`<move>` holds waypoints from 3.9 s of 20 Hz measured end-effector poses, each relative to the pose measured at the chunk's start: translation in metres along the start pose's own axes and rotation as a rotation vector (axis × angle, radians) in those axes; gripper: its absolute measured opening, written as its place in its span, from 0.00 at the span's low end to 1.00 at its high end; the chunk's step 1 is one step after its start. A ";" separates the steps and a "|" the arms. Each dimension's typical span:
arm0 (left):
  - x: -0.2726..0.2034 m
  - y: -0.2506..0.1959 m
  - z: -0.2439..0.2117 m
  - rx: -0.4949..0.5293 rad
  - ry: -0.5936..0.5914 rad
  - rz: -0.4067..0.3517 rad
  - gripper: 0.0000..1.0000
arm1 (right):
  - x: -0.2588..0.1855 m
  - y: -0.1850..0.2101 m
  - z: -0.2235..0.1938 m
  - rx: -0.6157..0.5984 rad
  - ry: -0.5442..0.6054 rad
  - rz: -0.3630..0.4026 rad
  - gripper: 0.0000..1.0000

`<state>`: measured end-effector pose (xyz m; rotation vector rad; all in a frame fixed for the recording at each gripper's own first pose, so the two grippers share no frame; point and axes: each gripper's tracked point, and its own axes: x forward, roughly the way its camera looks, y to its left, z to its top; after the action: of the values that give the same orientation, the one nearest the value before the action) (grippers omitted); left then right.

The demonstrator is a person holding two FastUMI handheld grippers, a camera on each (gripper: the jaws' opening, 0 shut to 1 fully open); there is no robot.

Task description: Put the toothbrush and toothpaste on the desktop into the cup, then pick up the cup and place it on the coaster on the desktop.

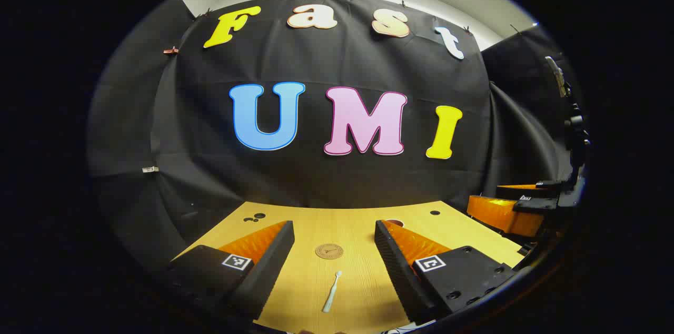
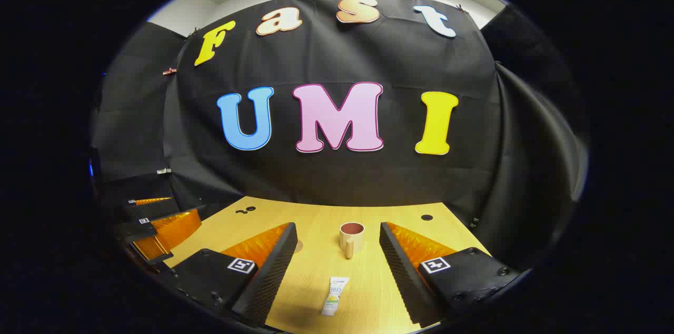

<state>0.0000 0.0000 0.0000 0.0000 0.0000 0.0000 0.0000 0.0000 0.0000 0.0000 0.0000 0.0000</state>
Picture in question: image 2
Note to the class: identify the white toothpaste tube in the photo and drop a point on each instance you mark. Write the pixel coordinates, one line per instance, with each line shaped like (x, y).
(335, 297)

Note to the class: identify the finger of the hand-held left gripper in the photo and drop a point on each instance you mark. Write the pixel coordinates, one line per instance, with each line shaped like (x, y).
(152, 208)
(174, 228)

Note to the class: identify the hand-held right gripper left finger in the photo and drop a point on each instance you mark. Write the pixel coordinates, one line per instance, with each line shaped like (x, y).
(274, 271)

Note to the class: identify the wooden desktop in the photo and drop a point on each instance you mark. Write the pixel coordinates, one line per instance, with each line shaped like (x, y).
(316, 271)

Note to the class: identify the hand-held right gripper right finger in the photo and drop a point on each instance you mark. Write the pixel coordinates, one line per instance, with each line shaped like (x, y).
(403, 271)

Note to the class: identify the black backdrop cloth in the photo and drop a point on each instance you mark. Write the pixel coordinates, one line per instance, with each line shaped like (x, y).
(342, 181)

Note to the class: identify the beige cup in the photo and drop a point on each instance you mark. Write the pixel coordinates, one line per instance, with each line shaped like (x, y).
(352, 242)

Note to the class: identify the small backdrop clip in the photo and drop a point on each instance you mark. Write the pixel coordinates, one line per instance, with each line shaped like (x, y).
(168, 71)
(461, 8)

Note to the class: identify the round cork coaster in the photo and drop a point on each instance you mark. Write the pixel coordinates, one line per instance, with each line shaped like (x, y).
(298, 246)

